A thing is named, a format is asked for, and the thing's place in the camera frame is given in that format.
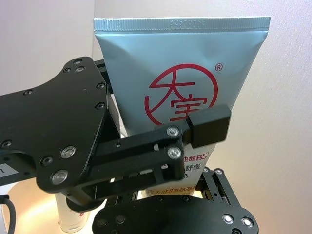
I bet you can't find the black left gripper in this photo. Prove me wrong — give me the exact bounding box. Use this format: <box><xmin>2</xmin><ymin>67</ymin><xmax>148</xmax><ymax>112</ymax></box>
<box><xmin>0</xmin><ymin>57</ymin><xmax>115</xmax><ymax>213</ymax></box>

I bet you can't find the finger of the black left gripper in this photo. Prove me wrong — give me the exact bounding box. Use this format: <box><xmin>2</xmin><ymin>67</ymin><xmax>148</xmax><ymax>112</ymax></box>
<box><xmin>82</xmin><ymin>104</ymin><xmax>232</xmax><ymax>198</ymax></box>

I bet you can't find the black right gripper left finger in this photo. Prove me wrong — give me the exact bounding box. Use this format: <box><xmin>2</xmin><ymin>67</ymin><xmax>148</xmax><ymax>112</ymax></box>
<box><xmin>107</xmin><ymin>190</ymin><xmax>139</xmax><ymax>207</ymax></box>

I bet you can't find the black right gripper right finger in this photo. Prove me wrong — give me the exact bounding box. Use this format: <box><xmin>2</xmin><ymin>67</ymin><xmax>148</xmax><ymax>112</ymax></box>
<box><xmin>197</xmin><ymin>167</ymin><xmax>245</xmax><ymax>208</ymax></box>

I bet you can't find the pale blue cosmetic tube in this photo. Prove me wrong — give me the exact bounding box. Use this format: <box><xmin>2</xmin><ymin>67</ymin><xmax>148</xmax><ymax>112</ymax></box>
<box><xmin>93</xmin><ymin>16</ymin><xmax>271</xmax><ymax>197</ymax></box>

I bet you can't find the white bottle with red print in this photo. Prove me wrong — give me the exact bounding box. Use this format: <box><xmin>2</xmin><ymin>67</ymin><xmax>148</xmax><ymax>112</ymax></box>
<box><xmin>55</xmin><ymin>192</ymin><xmax>91</xmax><ymax>233</ymax></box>

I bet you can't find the thin black cable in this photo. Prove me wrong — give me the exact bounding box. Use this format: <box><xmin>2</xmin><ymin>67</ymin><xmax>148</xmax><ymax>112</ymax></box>
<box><xmin>0</xmin><ymin>194</ymin><xmax>18</xmax><ymax>234</ymax></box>

